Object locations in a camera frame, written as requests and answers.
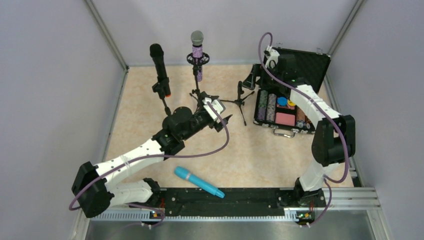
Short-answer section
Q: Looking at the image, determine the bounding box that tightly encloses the black tripod shock-mount stand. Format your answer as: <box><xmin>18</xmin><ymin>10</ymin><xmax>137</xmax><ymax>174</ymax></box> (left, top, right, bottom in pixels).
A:
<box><xmin>186</xmin><ymin>53</ymin><xmax>210</xmax><ymax>108</ymax></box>

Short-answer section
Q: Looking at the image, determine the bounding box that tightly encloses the purple glitter microphone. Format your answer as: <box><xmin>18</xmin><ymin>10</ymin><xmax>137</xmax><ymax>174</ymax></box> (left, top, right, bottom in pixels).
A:
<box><xmin>190</xmin><ymin>30</ymin><xmax>204</xmax><ymax>82</ymax></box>

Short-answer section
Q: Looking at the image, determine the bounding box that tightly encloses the black microphone orange end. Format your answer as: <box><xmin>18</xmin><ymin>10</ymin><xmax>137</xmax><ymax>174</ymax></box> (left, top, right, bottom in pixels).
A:
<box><xmin>149</xmin><ymin>43</ymin><xmax>168</xmax><ymax>82</ymax></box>

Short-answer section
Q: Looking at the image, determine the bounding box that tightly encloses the black round-base mic stand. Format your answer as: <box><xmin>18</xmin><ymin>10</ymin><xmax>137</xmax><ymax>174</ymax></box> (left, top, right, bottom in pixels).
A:
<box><xmin>152</xmin><ymin>77</ymin><xmax>171</xmax><ymax>116</ymax></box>

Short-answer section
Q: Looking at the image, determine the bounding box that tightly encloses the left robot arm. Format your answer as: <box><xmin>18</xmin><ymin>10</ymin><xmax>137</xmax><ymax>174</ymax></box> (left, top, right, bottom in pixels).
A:
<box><xmin>69</xmin><ymin>95</ymin><xmax>230</xmax><ymax>218</ymax></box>

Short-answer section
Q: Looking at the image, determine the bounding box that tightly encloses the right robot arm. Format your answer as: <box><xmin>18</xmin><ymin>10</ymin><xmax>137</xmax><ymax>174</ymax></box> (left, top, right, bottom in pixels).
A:
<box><xmin>242</xmin><ymin>46</ymin><xmax>356</xmax><ymax>200</ymax></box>

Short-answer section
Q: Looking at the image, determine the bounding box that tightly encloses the black tripod stand with clip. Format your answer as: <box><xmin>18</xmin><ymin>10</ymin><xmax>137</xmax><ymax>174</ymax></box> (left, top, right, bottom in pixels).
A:
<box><xmin>221</xmin><ymin>81</ymin><xmax>255</xmax><ymax>126</ymax></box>

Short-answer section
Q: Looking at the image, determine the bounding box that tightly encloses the purple poker chip stack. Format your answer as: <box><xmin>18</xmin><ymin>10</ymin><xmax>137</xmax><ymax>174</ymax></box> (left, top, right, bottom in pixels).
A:
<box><xmin>257</xmin><ymin>90</ymin><xmax>268</xmax><ymax>121</ymax></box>

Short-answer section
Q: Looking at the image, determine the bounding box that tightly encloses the blue orange poker chip stack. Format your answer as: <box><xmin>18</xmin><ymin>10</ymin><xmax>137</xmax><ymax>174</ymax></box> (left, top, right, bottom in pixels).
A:
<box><xmin>266</xmin><ymin>93</ymin><xmax>277</xmax><ymax>122</ymax></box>

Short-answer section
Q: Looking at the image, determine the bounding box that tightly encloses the black poker chip case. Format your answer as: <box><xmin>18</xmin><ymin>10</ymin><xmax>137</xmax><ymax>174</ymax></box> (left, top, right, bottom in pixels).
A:
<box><xmin>253</xmin><ymin>46</ymin><xmax>332</xmax><ymax>139</ymax></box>

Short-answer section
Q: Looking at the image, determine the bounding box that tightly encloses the blue dealer chip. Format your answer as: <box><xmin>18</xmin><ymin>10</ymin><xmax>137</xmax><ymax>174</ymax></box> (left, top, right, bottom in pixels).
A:
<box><xmin>276</xmin><ymin>97</ymin><xmax>288</xmax><ymax>107</ymax></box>

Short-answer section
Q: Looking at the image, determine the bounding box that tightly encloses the yellow dealer chip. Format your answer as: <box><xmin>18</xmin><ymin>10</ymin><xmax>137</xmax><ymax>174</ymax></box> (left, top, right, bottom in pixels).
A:
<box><xmin>287</xmin><ymin>100</ymin><xmax>296</xmax><ymax>108</ymax></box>

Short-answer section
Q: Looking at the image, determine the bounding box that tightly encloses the red playing card deck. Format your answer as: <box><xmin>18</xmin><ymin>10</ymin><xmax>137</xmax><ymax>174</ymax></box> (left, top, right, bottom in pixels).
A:
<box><xmin>274</xmin><ymin>112</ymin><xmax>296</xmax><ymax>127</ymax></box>

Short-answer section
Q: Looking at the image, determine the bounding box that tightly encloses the green poker chip stack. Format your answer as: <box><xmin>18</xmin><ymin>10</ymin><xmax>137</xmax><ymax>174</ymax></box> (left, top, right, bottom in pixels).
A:
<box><xmin>296</xmin><ymin>107</ymin><xmax>306</xmax><ymax>122</ymax></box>

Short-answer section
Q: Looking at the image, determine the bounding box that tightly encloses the teal toy microphone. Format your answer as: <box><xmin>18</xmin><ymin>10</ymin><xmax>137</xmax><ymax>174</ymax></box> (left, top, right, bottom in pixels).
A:
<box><xmin>174</xmin><ymin>166</ymin><xmax>225</xmax><ymax>199</ymax></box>

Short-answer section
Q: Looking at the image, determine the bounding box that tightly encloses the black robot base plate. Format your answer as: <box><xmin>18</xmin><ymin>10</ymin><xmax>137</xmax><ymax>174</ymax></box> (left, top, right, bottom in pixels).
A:
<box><xmin>143</xmin><ymin>178</ymin><xmax>327</xmax><ymax>217</ymax></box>

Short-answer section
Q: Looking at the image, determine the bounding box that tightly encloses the white cable duct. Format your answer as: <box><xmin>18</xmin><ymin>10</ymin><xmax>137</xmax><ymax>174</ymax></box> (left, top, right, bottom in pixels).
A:
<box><xmin>91</xmin><ymin>208</ymin><xmax>313</xmax><ymax>224</ymax></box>

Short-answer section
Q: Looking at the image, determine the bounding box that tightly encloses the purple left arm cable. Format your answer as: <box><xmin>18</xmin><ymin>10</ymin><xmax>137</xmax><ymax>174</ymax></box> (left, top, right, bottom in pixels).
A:
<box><xmin>68</xmin><ymin>101</ymin><xmax>231</xmax><ymax>229</ymax></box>

